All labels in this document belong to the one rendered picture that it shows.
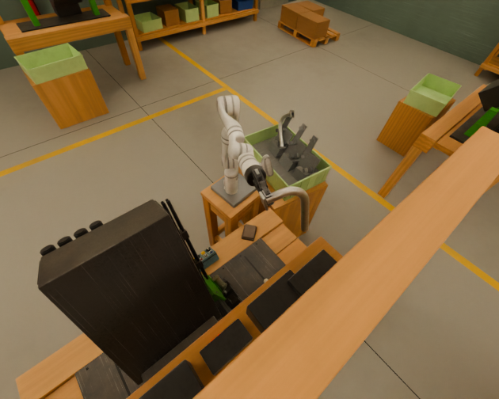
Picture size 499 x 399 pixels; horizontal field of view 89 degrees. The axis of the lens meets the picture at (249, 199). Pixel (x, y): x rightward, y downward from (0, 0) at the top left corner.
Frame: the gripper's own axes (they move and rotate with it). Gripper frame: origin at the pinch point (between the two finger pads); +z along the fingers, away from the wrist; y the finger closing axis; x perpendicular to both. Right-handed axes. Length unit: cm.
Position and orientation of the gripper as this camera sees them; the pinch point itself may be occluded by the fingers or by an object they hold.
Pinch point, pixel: (268, 196)
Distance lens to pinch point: 82.3
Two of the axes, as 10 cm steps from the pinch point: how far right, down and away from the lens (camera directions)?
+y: -2.4, -6.8, -6.9
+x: 9.2, -3.9, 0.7
